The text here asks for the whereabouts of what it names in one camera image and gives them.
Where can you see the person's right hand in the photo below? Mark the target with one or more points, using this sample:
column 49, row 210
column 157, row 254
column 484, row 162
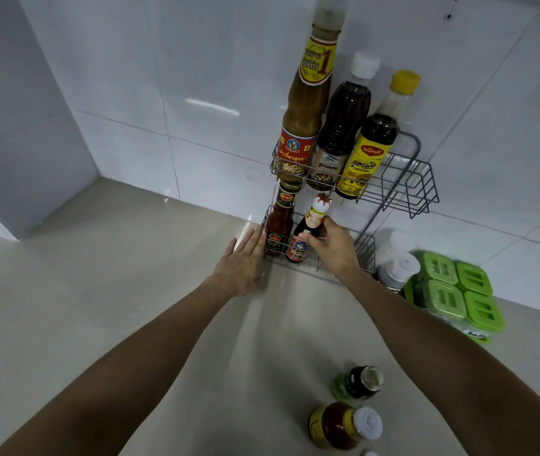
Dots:
column 336, row 256

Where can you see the person's left hand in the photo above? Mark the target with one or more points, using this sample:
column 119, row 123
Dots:
column 239, row 273

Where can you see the person's right thumb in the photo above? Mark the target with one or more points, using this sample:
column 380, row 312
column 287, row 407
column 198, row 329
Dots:
column 309, row 238

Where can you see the person's left little finger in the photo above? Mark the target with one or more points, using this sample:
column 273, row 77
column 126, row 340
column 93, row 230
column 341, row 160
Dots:
column 230, row 246

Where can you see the small dark sauce bottle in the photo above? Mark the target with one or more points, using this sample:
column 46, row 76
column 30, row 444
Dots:
column 309, row 223

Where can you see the person's right forearm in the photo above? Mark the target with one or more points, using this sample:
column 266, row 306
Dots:
column 455, row 370

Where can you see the person's left forearm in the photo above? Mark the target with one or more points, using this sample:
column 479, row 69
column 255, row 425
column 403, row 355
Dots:
column 122, row 365

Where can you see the red chili sauce bottle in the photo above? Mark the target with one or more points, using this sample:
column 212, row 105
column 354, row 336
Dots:
column 279, row 223

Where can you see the dark sauce bottle yellow cap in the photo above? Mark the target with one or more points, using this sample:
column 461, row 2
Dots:
column 369, row 147

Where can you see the dark sauce bottle white cap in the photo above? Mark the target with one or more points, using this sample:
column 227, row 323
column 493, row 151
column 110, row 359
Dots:
column 343, row 118

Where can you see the green lidded seasoning container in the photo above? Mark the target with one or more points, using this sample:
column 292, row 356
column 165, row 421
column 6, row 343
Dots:
column 437, row 267
column 444, row 300
column 474, row 278
column 483, row 312

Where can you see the tall brown sauce bottle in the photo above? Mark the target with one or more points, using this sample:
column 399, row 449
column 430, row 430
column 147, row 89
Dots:
column 305, row 104

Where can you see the green label dark bottle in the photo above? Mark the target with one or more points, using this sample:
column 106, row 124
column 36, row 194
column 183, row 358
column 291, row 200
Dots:
column 357, row 382

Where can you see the red sauce bottle white cap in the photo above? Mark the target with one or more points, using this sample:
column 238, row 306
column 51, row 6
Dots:
column 341, row 425

